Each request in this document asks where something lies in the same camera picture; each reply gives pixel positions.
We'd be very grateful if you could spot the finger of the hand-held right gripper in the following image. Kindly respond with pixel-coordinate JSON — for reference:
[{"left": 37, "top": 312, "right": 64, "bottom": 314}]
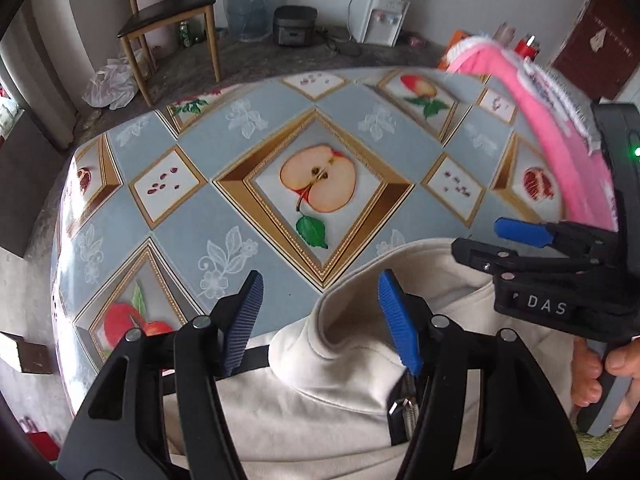
[
  {"left": 494, "top": 217, "right": 622, "bottom": 264},
  {"left": 451, "top": 237, "right": 602, "bottom": 281}
]

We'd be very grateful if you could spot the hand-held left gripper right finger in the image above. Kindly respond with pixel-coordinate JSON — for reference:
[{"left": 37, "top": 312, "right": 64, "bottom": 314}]
[{"left": 377, "top": 270, "right": 586, "bottom": 480}]

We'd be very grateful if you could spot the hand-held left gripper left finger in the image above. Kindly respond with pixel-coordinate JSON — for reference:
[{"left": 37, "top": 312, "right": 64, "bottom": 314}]
[{"left": 59, "top": 270, "right": 265, "bottom": 480}]

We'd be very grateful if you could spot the cream zip jacket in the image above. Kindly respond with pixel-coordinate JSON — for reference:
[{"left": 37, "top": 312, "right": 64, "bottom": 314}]
[{"left": 162, "top": 239, "right": 586, "bottom": 480}]

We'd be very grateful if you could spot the person's right hand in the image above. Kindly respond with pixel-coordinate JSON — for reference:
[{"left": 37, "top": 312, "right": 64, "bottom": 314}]
[{"left": 570, "top": 332, "right": 640, "bottom": 429}]

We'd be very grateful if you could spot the pink floral blanket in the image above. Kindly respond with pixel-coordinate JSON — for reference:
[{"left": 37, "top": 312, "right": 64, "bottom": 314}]
[{"left": 445, "top": 35, "right": 619, "bottom": 234}]

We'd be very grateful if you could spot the fruit print tablecloth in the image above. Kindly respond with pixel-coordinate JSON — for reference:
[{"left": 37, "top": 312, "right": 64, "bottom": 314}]
[{"left": 50, "top": 65, "right": 619, "bottom": 377}]

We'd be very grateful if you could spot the grey sequin lace cloth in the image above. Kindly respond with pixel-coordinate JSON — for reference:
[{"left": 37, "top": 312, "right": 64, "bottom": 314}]
[{"left": 519, "top": 59, "right": 602, "bottom": 152}]

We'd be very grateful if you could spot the brown wooden door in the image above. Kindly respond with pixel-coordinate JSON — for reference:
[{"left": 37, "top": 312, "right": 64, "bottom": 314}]
[{"left": 550, "top": 0, "right": 640, "bottom": 102}]

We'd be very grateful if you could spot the red bottle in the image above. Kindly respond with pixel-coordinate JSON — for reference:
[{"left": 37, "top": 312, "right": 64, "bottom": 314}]
[{"left": 514, "top": 33, "right": 544, "bottom": 61}]

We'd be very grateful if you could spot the small cardboard box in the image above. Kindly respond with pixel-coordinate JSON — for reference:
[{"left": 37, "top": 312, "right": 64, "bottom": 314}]
[{"left": 0, "top": 332, "right": 49, "bottom": 375}]

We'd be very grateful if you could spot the white water dispenser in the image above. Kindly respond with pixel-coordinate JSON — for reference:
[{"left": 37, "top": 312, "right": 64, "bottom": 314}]
[{"left": 357, "top": 0, "right": 411, "bottom": 49}]

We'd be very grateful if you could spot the dark grey cabinet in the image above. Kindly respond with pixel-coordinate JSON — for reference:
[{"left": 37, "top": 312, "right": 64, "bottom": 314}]
[{"left": 0, "top": 105, "right": 76, "bottom": 257}]

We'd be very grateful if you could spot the white plastic bag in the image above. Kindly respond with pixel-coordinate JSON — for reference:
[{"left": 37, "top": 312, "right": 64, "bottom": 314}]
[{"left": 81, "top": 55, "right": 144, "bottom": 110}]

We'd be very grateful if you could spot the black rice cooker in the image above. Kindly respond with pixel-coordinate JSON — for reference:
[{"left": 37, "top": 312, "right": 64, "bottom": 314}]
[{"left": 273, "top": 5, "right": 319, "bottom": 47}]

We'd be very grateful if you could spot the empty blue water jug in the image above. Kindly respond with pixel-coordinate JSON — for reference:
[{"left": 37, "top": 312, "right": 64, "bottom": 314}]
[{"left": 224, "top": 0, "right": 274, "bottom": 44}]

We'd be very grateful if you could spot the wooden chair with dark seat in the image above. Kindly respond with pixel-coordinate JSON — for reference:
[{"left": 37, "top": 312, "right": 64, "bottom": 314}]
[{"left": 116, "top": 0, "right": 224, "bottom": 109}]

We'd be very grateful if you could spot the grey curtain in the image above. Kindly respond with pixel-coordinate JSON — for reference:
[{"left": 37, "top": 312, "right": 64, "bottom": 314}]
[{"left": 0, "top": 0, "right": 97, "bottom": 152}]

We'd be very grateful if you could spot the black power cable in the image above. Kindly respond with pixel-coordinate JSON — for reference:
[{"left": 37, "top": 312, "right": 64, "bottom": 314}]
[{"left": 314, "top": 26, "right": 362, "bottom": 59}]

